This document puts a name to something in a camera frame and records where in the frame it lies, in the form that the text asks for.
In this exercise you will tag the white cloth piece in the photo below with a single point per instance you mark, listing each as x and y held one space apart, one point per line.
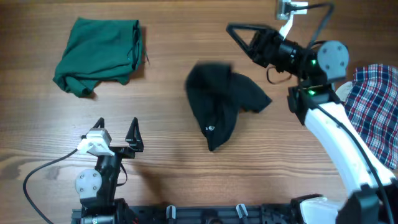
344 90

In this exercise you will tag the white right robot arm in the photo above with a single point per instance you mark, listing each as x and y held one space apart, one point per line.
371 187

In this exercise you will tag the green cloth bag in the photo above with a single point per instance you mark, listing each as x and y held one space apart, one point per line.
99 51

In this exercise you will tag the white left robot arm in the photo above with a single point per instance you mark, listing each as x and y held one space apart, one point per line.
97 187

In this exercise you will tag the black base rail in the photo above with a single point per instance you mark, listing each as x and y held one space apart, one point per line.
262 214

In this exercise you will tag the plaid checkered cloth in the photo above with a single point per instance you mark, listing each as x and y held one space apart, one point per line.
371 107

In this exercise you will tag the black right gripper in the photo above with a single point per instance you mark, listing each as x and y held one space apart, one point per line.
263 44

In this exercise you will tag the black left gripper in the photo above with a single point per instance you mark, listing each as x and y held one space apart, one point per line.
133 139

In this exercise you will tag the black garment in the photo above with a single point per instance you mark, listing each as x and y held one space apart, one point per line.
216 94

